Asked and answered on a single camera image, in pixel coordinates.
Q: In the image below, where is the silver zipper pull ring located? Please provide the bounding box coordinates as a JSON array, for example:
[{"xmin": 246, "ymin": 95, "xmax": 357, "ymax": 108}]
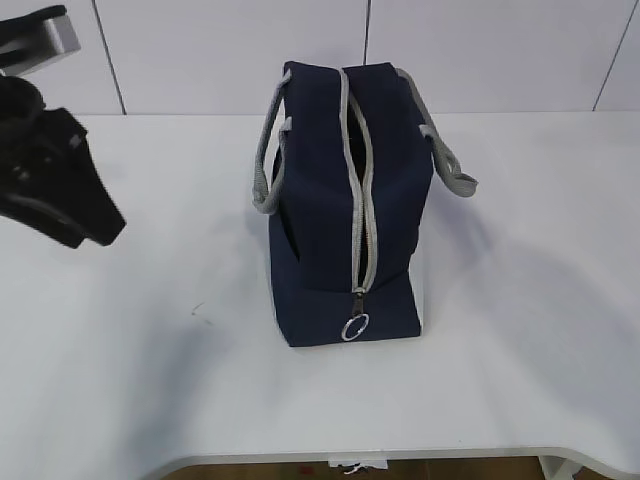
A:
[{"xmin": 340, "ymin": 290, "xmax": 372, "ymax": 343}]

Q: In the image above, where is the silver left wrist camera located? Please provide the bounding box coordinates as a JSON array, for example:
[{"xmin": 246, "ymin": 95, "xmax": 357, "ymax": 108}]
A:
[{"xmin": 1, "ymin": 5, "xmax": 81, "ymax": 76}]

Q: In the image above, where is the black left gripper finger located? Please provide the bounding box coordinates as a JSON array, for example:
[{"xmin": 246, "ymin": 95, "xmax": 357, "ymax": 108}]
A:
[{"xmin": 29, "ymin": 144, "xmax": 126, "ymax": 249}]

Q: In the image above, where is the navy blue lunch bag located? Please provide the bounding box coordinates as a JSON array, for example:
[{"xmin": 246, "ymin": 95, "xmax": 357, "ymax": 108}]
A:
[{"xmin": 252, "ymin": 61, "xmax": 477, "ymax": 347}]

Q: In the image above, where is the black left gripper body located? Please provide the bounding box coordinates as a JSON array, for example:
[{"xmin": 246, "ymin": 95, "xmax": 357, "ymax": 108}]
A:
[{"xmin": 1, "ymin": 77, "xmax": 90, "ymax": 235}]

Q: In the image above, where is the white paper under table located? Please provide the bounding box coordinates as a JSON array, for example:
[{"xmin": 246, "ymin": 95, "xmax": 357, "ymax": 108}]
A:
[{"xmin": 328, "ymin": 458, "xmax": 389, "ymax": 475}]

